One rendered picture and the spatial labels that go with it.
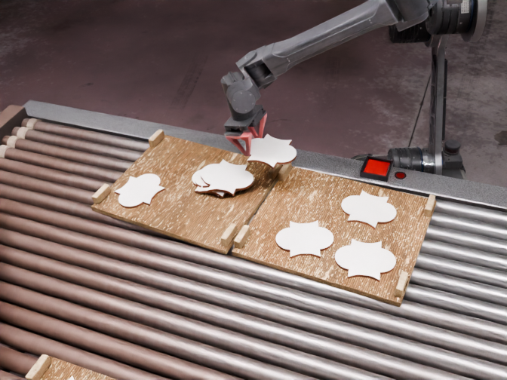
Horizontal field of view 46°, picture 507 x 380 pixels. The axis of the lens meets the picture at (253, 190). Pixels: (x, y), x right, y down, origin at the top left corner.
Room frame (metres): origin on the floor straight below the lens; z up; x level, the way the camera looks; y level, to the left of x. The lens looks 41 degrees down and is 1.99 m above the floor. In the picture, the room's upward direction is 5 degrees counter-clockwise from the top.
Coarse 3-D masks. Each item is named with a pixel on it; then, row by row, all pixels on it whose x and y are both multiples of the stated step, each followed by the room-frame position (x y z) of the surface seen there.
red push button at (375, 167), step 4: (368, 160) 1.28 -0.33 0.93; (372, 160) 1.28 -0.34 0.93; (368, 164) 1.26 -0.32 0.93; (372, 164) 1.26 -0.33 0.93; (376, 164) 1.26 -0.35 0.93; (380, 164) 1.26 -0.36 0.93; (384, 164) 1.26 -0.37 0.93; (388, 164) 1.25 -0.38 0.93; (368, 168) 1.25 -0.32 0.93; (372, 168) 1.24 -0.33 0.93; (376, 168) 1.24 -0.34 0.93; (380, 168) 1.24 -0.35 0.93; (384, 168) 1.24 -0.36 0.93; (388, 168) 1.24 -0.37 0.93; (368, 172) 1.23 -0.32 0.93; (372, 172) 1.23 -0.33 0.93; (376, 172) 1.23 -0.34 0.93; (380, 172) 1.23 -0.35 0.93; (384, 172) 1.22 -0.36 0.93
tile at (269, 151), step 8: (256, 144) 1.23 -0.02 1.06; (264, 144) 1.23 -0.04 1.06; (272, 144) 1.23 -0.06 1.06; (280, 144) 1.23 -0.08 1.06; (288, 144) 1.22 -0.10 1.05; (256, 152) 1.20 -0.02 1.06; (264, 152) 1.20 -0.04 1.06; (272, 152) 1.19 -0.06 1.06; (280, 152) 1.19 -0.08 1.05; (288, 152) 1.19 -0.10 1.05; (296, 152) 1.19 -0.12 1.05; (248, 160) 1.17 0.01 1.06; (256, 160) 1.17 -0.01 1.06; (264, 160) 1.17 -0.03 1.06; (272, 160) 1.16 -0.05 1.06; (280, 160) 1.16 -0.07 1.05; (288, 160) 1.16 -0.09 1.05; (272, 168) 1.14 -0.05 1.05
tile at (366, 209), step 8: (344, 200) 1.11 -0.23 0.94; (352, 200) 1.11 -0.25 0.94; (360, 200) 1.11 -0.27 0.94; (368, 200) 1.10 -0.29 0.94; (376, 200) 1.10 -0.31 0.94; (384, 200) 1.10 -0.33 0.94; (344, 208) 1.08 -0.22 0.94; (352, 208) 1.08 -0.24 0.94; (360, 208) 1.08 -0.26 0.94; (368, 208) 1.07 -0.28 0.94; (376, 208) 1.07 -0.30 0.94; (384, 208) 1.07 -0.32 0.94; (392, 208) 1.07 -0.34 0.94; (352, 216) 1.05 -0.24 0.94; (360, 216) 1.05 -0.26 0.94; (368, 216) 1.04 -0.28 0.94; (376, 216) 1.04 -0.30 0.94; (384, 216) 1.04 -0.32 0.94; (392, 216) 1.04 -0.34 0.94; (368, 224) 1.02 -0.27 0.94; (376, 224) 1.02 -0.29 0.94
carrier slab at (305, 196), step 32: (288, 192) 1.17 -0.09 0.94; (320, 192) 1.16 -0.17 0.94; (352, 192) 1.15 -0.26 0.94; (384, 192) 1.14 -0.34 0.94; (256, 224) 1.06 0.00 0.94; (288, 224) 1.05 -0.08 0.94; (320, 224) 1.04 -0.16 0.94; (352, 224) 1.03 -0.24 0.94; (384, 224) 1.02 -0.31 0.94; (416, 224) 1.01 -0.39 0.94; (256, 256) 0.95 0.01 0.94; (288, 256) 0.94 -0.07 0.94; (416, 256) 0.91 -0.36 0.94; (352, 288) 0.83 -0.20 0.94; (384, 288) 0.83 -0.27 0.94
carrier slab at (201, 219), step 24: (168, 144) 1.43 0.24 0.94; (192, 144) 1.42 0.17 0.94; (144, 168) 1.33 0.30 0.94; (168, 168) 1.32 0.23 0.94; (192, 168) 1.31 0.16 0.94; (264, 168) 1.28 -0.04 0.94; (168, 192) 1.21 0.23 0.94; (192, 192) 1.21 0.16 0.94; (240, 192) 1.19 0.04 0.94; (264, 192) 1.18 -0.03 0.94; (120, 216) 1.14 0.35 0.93; (144, 216) 1.13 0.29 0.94; (168, 216) 1.12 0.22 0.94; (192, 216) 1.11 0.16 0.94; (216, 216) 1.10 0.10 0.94; (240, 216) 1.10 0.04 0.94; (192, 240) 1.03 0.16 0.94; (216, 240) 1.02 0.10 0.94
